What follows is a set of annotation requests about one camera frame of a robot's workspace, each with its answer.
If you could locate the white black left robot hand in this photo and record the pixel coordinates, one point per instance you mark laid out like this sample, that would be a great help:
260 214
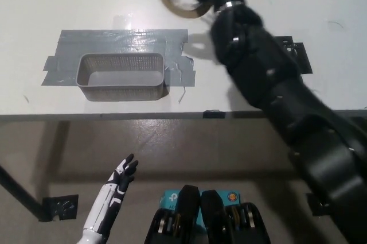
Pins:
111 198

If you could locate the black floor tape patch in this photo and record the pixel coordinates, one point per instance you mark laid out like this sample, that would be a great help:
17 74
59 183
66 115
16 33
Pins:
61 206

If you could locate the black tape patch on table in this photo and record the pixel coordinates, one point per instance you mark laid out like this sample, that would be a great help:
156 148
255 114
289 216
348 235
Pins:
301 54

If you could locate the small grey perforated container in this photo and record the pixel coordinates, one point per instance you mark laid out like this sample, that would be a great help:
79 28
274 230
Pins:
120 77

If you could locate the short black tape strip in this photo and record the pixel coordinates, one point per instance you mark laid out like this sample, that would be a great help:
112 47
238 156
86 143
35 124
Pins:
213 113

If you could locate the black metal table leg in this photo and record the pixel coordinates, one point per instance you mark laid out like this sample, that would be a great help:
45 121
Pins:
20 193

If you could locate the grey duct tape patch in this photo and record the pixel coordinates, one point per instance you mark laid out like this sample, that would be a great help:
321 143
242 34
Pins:
94 41

